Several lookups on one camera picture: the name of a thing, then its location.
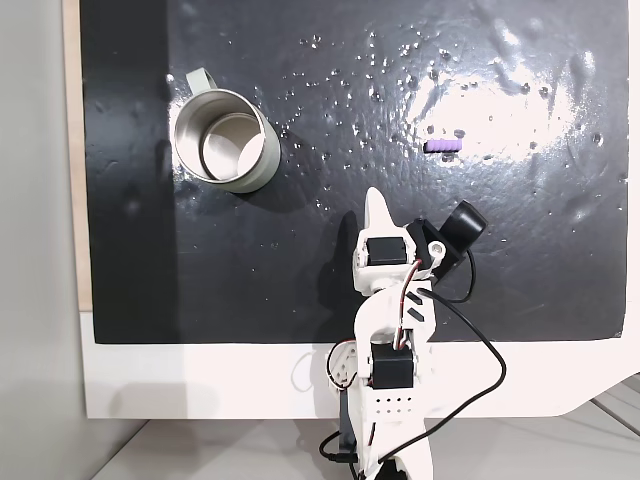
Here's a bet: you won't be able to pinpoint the black glossy table mat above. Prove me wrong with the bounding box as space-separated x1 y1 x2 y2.
78 0 629 346

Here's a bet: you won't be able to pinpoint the metal cup with handle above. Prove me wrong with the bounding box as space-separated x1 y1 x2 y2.
172 68 282 195

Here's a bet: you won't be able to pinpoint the black camera cable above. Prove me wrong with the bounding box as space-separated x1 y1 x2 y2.
318 248 507 464

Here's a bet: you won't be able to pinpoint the black camera box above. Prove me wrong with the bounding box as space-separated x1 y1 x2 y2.
406 198 489 287

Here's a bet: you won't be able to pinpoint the red white servo wires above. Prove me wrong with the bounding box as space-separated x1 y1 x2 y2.
396 259 427 352

